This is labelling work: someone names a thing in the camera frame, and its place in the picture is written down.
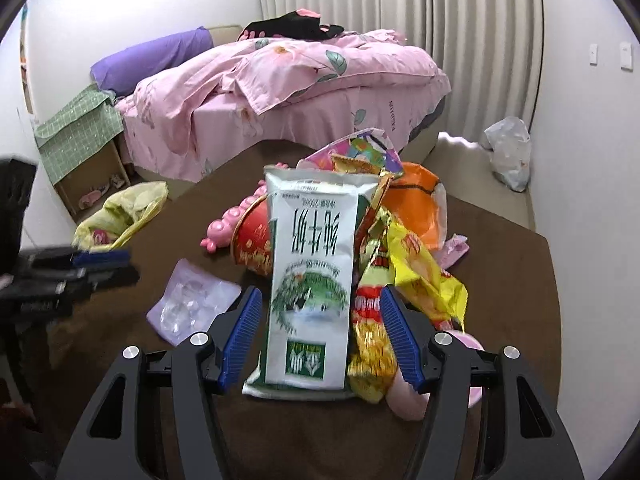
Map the pink floral duvet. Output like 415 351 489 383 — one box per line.
114 29 452 182

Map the red yellow noodle packet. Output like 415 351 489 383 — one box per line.
347 207 403 405

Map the colourful wall poster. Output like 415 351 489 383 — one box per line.
19 4 35 115

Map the white plastic bag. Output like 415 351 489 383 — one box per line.
483 116 532 192

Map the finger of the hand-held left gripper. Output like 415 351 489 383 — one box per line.
2 265 141 318
20 246 132 271

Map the clear plastic tray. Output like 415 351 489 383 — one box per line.
146 258 243 346

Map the colourful torn snack packet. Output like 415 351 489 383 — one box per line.
300 127 404 177

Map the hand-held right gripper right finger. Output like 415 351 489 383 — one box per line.
380 285 586 480

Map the white pleated curtain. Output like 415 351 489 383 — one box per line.
252 0 545 133

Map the small pink wrapper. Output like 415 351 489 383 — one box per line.
434 232 471 269

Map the yellow snack packet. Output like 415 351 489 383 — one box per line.
387 220 469 332

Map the orange snack bag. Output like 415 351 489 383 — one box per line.
380 161 448 252

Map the red gold snack packet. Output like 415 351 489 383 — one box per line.
231 195 275 277

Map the wooden nightstand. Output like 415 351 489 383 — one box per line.
52 136 134 222

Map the green checkered cloth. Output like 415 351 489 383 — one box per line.
33 84 125 184

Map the black pink garment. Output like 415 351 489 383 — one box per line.
236 8 346 42

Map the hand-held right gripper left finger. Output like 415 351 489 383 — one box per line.
55 286 263 480

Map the yellow plastic bag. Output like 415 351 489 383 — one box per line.
74 181 170 252

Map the pink round cup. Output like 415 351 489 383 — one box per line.
387 330 486 422

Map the purple pillow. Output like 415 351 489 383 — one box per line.
90 27 216 97

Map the pink caterpillar toy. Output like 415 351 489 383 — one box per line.
200 162 291 254

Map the white green milk pouch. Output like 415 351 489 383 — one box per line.
242 164 391 402

